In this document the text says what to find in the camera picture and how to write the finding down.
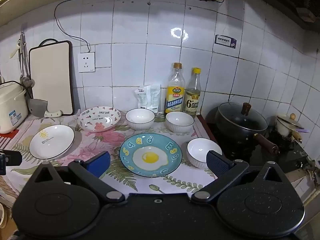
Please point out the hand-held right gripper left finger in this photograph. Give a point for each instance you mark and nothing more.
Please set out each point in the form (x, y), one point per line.
(100, 163)

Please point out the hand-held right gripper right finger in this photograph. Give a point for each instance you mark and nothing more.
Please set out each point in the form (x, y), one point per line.
(218, 165)

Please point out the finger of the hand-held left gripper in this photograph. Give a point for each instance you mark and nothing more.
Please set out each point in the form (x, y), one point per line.
(13, 158)

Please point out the white ribbed bowl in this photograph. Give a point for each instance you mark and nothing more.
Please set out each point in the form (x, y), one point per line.
(197, 152)
(180, 122)
(140, 118)

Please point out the white sun print plate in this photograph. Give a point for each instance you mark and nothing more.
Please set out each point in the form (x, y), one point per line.
(52, 142)

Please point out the white heart print deep plate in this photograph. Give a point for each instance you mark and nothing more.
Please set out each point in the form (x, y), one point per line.
(98, 120)

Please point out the blue fried egg plate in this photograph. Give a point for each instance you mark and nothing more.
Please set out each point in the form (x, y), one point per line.
(150, 157)

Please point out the floral tablecloth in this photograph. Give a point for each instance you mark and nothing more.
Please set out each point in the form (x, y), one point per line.
(105, 137)

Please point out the black wok with glass lid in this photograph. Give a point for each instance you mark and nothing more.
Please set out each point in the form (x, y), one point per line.
(240, 122)

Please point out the cream rice cooker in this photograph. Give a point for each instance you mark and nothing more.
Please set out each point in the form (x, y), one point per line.
(12, 105)

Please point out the clear vinegar bottle yellow cap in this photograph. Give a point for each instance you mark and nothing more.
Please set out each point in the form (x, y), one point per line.
(192, 102)

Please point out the small cream enamel pot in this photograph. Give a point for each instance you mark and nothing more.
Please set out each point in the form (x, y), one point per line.
(285, 127)

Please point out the black gas stove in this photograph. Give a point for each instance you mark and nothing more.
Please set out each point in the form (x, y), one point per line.
(295, 157)

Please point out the small clear glass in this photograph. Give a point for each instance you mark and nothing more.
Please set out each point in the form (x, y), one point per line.
(160, 115)

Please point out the hanging metal utensils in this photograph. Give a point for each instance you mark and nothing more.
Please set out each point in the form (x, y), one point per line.
(30, 82)

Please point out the yellow label cooking wine bottle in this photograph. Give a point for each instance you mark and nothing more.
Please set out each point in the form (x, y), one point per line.
(175, 100)

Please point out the white plastic packet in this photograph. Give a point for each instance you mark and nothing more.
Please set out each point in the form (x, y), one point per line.
(142, 97)
(155, 97)

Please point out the hanging metal ladle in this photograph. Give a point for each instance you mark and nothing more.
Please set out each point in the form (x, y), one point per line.
(22, 78)

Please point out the white cutting board black rim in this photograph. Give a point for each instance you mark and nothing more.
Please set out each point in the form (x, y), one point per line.
(50, 80)

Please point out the dark range hood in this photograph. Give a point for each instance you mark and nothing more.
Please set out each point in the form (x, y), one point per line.
(287, 0)

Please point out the white wall socket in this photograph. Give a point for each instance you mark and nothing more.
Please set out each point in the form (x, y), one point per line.
(86, 62)

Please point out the purple white wall sticker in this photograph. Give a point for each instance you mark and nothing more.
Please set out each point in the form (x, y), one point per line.
(225, 42)

